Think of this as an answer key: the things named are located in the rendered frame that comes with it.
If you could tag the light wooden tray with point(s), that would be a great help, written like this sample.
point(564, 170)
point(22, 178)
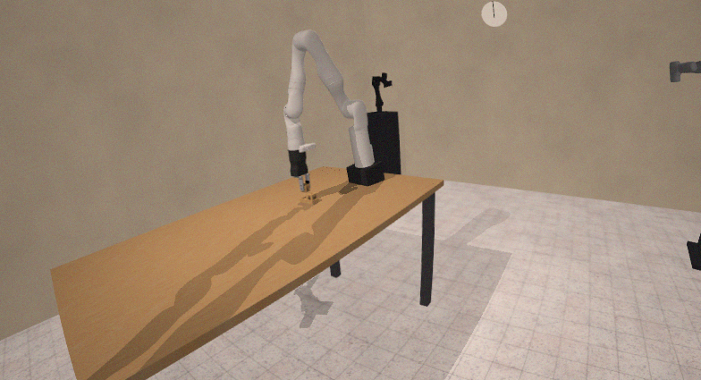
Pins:
point(311, 202)

